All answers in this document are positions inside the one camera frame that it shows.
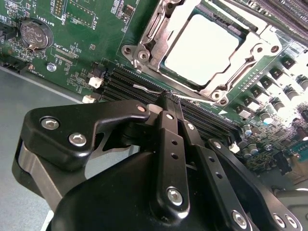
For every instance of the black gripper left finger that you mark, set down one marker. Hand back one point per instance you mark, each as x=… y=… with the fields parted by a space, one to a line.
x=72 y=120

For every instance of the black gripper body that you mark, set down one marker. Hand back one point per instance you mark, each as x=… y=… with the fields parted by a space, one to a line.
x=115 y=197

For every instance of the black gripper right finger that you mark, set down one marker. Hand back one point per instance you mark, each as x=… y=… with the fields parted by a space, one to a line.
x=228 y=183

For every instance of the silver square CPU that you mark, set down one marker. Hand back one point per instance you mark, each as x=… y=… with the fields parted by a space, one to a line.
x=202 y=48

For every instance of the metal socket cover frame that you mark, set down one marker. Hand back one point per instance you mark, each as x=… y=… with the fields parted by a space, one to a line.
x=245 y=44

